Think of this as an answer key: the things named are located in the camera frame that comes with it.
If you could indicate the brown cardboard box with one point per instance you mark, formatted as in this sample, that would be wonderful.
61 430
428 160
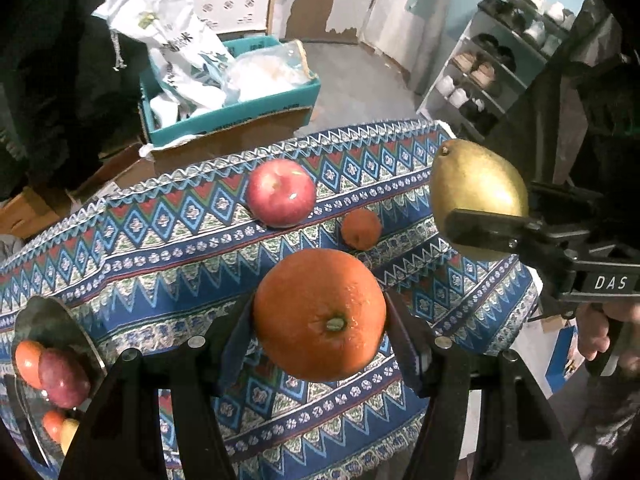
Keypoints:
128 167

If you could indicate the white printed plastic bag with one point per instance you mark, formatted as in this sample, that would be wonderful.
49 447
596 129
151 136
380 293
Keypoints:
170 45

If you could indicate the steel bowl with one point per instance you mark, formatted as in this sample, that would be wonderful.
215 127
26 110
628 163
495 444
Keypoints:
48 321

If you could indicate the yellow pear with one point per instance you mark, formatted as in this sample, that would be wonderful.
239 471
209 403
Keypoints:
465 175

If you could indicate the clear plastic bag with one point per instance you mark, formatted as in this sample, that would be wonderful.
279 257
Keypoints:
268 71

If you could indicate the red apple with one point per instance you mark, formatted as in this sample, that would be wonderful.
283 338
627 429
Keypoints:
64 379
280 193

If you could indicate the patterned blue tablecloth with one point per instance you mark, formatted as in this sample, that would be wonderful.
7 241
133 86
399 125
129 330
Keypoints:
152 265

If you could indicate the small tangerine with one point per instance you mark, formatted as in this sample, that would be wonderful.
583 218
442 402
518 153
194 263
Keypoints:
361 229

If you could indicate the person's right hand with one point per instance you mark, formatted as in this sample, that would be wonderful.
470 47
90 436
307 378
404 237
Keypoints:
594 331

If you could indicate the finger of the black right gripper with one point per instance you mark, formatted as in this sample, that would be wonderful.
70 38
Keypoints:
505 234

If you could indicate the large orange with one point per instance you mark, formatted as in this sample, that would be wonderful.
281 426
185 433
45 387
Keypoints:
319 315

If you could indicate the teal cardboard box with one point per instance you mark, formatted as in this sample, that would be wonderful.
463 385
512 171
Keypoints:
231 114

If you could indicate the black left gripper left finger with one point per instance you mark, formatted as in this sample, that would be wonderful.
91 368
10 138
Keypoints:
119 436

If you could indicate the white shoe rack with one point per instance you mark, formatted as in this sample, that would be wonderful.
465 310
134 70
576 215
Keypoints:
504 46

